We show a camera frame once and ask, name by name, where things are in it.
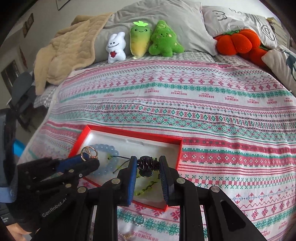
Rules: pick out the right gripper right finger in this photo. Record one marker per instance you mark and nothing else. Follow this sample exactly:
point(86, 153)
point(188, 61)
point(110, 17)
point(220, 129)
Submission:
point(168, 177)

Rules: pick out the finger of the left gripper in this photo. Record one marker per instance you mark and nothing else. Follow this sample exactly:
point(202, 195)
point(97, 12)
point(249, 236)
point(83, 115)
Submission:
point(79, 171)
point(67, 164)

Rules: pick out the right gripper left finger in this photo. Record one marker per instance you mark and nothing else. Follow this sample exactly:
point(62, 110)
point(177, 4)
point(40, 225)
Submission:
point(127, 178)

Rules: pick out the black hair claw clip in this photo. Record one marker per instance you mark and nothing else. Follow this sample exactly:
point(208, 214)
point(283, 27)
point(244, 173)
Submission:
point(147, 165)

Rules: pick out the red jewelry box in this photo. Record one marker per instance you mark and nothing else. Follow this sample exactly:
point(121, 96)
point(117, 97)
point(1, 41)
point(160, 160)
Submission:
point(115, 147)

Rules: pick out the left hand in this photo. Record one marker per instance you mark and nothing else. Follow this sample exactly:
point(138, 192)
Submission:
point(17, 232)

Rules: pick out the patterned knit bedspread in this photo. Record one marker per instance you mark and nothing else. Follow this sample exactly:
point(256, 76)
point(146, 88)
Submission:
point(237, 123)

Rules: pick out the black chair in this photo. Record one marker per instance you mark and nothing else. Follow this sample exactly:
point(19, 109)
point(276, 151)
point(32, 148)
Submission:
point(23, 95)

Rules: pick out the beige quilted blanket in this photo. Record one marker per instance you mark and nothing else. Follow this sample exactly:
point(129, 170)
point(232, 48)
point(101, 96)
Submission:
point(72, 48)

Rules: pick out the white bunny plush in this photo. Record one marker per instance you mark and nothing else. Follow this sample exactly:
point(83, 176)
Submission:
point(116, 47)

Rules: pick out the green tree plush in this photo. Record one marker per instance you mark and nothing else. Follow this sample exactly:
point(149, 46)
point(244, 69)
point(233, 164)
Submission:
point(164, 41)

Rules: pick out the yellow green carrot plush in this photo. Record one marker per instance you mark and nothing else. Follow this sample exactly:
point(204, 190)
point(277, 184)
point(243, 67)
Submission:
point(140, 35)

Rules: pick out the orange pumpkin plush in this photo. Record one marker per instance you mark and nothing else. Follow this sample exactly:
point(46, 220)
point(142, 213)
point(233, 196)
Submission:
point(245, 43)

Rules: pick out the deer print pillow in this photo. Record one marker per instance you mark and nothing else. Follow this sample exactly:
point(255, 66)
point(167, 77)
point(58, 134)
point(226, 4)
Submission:
point(281, 61)

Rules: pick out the grey doodle pillow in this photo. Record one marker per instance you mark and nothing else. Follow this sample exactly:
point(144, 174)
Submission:
point(220, 20)

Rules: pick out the framed wall picture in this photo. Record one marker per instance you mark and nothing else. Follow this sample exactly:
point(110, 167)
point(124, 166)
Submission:
point(61, 3)

